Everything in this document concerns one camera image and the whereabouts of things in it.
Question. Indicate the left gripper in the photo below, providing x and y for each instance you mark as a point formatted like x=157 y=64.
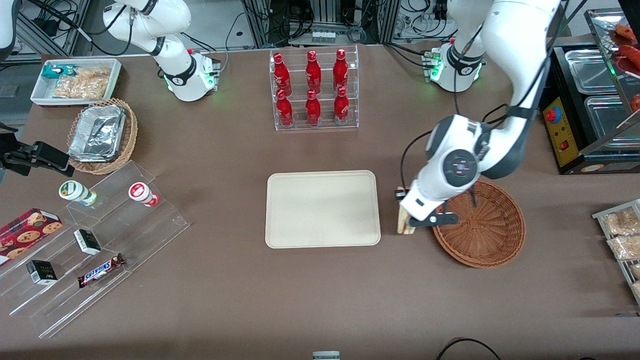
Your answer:
x=398 y=194

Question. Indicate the triangular sandwich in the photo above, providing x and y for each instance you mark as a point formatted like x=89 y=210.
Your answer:
x=404 y=220

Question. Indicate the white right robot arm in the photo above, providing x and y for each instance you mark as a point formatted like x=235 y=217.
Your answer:
x=175 y=65

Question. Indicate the light tan wicker basket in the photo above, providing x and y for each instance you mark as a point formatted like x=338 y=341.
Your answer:
x=127 y=145

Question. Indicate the beige plastic tray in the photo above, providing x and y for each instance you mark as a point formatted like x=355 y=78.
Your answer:
x=322 y=210

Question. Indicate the brown round wicker basket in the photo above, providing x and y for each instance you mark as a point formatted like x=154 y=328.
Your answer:
x=482 y=235

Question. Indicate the grey metal snack tray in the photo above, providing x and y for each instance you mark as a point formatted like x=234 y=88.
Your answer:
x=599 y=216

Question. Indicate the green lid yogurt cup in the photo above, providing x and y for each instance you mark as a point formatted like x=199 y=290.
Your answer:
x=75 y=191

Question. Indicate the stack of foil trays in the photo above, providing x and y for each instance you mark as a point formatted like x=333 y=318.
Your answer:
x=97 y=132

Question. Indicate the white rectangular bin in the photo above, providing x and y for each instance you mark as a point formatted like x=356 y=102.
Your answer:
x=40 y=95

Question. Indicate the red plaid cookie box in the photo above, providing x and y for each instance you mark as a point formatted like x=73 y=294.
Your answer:
x=27 y=232

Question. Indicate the clear bag of crackers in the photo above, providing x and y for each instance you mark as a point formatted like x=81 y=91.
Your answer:
x=85 y=85
x=622 y=222
x=636 y=271
x=627 y=247
x=637 y=290

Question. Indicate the teal snack packet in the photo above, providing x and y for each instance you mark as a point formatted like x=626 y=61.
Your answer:
x=52 y=71

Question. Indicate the black box with white label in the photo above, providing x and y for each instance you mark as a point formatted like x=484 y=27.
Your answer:
x=87 y=241

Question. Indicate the red strawberry yogurt cup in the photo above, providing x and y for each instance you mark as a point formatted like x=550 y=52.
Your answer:
x=140 y=193

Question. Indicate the clear acrylic stepped shelf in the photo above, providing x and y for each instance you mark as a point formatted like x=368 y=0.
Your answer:
x=120 y=235

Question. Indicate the red cola bottle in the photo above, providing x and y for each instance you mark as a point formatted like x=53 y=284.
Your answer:
x=284 y=110
x=282 y=75
x=313 y=72
x=313 y=109
x=341 y=70
x=341 y=106

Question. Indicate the clear acrylic bottle rack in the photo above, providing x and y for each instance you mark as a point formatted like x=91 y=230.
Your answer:
x=315 y=125

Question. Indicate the small black box gold print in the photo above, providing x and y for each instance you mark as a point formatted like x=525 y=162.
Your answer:
x=41 y=272

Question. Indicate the Snickers chocolate bar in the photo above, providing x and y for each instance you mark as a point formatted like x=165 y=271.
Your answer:
x=101 y=270

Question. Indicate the black food warmer appliance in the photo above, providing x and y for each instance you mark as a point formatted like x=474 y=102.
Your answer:
x=562 y=135

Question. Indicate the steel food pan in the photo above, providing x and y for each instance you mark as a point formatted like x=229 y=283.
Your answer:
x=592 y=70
x=607 y=122

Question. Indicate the red sausage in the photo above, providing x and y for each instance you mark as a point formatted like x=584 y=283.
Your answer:
x=631 y=55
x=626 y=31
x=636 y=103

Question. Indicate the grey metal rack frame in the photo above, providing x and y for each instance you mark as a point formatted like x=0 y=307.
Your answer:
x=55 y=27

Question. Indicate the aluminium frame post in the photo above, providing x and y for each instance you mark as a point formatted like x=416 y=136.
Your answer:
x=389 y=20
x=257 y=22

